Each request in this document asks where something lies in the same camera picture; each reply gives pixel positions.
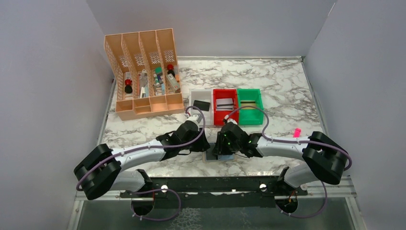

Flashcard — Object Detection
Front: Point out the red black stamp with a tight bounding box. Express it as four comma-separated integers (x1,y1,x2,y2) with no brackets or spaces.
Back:
167,64,175,77
124,79,133,94

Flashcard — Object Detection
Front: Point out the red plastic bin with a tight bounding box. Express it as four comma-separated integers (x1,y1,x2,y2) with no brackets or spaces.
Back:
213,88,239,127

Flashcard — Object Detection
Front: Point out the green white glue stick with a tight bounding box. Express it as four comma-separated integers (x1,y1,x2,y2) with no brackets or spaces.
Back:
153,74,160,87

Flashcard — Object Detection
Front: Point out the black mounting rail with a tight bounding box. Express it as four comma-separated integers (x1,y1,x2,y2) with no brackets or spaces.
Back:
120,176,307,208

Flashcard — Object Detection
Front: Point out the grey staples box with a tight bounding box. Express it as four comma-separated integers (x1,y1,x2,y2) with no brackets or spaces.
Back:
166,73,181,93

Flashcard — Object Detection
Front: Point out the white plastic bin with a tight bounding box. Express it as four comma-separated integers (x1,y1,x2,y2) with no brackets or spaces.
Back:
189,89,214,127

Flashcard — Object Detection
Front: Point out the gold striped card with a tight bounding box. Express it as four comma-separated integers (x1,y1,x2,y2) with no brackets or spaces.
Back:
240,101,257,107

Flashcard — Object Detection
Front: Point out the blue credit card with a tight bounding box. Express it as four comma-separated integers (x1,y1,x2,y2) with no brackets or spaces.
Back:
218,155,235,161

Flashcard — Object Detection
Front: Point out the red black stamp right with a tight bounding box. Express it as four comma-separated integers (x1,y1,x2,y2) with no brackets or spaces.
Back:
167,64,175,77

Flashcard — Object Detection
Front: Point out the white credit card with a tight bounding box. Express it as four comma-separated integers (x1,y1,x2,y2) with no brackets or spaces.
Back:
215,98,234,111

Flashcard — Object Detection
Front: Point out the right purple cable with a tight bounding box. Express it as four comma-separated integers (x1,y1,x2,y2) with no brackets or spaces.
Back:
223,105,353,172

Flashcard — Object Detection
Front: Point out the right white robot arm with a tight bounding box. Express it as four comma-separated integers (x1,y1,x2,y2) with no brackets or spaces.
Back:
212,122,350,190

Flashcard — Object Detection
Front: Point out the black card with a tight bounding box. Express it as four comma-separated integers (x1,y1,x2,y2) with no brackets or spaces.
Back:
193,100,211,111

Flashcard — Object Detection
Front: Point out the green eraser block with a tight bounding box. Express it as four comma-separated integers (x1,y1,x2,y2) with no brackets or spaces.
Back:
155,67,163,75

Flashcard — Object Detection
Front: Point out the peach plastic desk organizer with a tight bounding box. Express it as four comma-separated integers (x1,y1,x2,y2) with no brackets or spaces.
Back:
104,28,184,121

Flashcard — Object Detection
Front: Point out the green plastic bin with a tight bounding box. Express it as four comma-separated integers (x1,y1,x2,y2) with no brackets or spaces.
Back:
237,89,264,126

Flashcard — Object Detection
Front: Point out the pink marker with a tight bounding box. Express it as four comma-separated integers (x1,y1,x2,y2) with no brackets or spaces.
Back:
293,128,302,138

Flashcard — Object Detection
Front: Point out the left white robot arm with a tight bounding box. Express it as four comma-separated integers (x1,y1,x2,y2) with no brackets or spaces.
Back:
73,120,209,200

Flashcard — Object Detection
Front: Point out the red black stamp left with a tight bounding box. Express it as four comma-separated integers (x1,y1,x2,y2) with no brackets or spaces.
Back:
124,79,133,94

